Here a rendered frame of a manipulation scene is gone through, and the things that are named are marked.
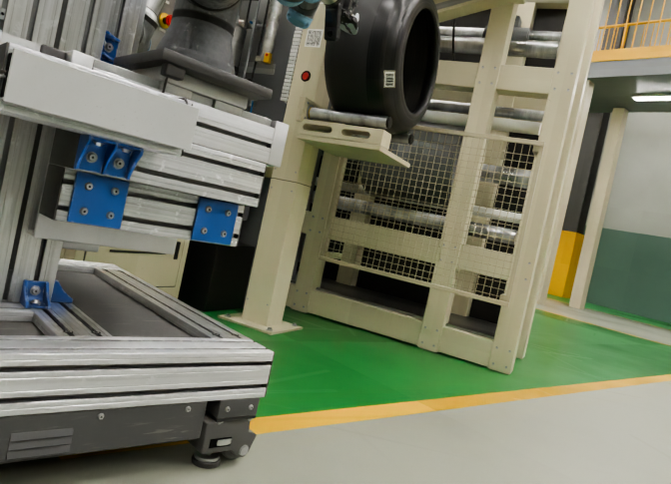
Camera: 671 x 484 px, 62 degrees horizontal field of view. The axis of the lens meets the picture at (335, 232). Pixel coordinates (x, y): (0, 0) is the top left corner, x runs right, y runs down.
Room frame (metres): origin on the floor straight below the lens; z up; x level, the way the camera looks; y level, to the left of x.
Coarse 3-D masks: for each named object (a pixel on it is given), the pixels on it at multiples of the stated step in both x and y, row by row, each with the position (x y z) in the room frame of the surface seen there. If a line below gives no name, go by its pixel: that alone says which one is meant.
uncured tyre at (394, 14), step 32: (384, 0) 2.00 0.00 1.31; (416, 0) 2.04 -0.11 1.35; (384, 32) 1.96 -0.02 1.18; (416, 32) 2.42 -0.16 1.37; (352, 64) 2.02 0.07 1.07; (384, 64) 1.98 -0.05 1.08; (416, 64) 2.48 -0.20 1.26; (352, 96) 2.09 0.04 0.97; (384, 96) 2.04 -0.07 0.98; (416, 96) 2.47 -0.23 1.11
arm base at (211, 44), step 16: (176, 16) 1.02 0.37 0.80; (192, 16) 1.00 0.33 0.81; (208, 16) 1.01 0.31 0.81; (176, 32) 1.00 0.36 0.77; (192, 32) 1.00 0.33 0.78; (208, 32) 1.01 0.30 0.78; (224, 32) 1.03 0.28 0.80; (160, 48) 1.01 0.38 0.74; (176, 48) 0.99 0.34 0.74; (192, 48) 1.00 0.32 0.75; (208, 48) 1.00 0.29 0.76; (224, 48) 1.03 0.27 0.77; (208, 64) 1.00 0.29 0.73; (224, 64) 1.02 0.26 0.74
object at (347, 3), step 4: (340, 0) 1.72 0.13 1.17; (344, 0) 1.78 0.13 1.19; (348, 0) 1.78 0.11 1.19; (352, 0) 1.79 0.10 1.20; (356, 0) 1.81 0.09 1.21; (328, 4) 1.73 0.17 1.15; (332, 4) 1.72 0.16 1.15; (336, 4) 1.73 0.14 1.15; (344, 4) 1.78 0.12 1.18; (348, 4) 1.77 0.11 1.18; (352, 4) 1.82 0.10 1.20; (356, 4) 1.82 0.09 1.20; (344, 8) 1.77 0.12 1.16; (348, 8) 1.78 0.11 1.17; (352, 8) 1.82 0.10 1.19; (340, 12) 1.77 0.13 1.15; (344, 12) 1.77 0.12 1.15; (348, 12) 1.78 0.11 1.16; (340, 16) 1.79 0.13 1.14; (344, 16) 1.78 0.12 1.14; (340, 20) 1.82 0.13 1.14; (344, 20) 1.81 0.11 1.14; (348, 20) 1.80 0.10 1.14
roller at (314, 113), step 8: (312, 112) 2.20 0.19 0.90; (320, 112) 2.18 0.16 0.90; (328, 112) 2.17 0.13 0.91; (336, 112) 2.15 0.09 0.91; (344, 112) 2.14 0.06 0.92; (352, 112) 2.14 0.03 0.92; (328, 120) 2.18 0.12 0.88; (336, 120) 2.16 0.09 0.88; (344, 120) 2.14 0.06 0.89; (352, 120) 2.12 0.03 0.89; (360, 120) 2.11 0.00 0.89; (368, 120) 2.09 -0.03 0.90; (376, 120) 2.08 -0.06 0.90; (384, 120) 2.06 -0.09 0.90; (384, 128) 2.09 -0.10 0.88
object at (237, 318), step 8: (240, 312) 2.45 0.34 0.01; (232, 320) 2.27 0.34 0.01; (240, 320) 2.29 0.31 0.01; (248, 320) 2.32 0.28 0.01; (256, 328) 2.22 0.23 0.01; (264, 328) 2.24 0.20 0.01; (272, 328) 2.27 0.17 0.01; (280, 328) 2.30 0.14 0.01; (288, 328) 2.33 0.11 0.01; (296, 328) 2.38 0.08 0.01
